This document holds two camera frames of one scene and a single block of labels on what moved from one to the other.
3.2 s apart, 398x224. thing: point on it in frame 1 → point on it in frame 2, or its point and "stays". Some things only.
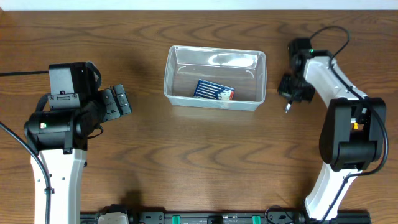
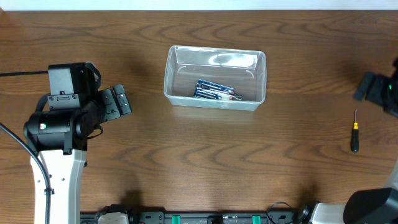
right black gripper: (282, 90) → (382, 83)
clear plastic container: (221, 79) stays
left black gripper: (110, 111) stays
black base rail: (232, 218) stays
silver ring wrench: (288, 107) → (206, 93)
